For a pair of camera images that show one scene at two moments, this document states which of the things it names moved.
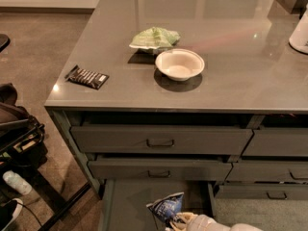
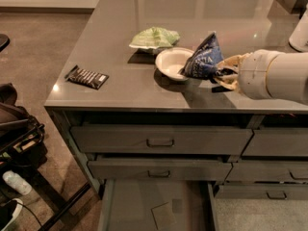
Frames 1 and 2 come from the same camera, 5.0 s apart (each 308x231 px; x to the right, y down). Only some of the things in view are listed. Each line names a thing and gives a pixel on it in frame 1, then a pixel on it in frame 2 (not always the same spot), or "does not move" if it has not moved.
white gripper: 205,223 → 254,74
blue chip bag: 166,207 → 204,60
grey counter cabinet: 188,87 does not move
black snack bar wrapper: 88,77 does not move
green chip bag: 156,38 does not move
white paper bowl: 179,64 does not move
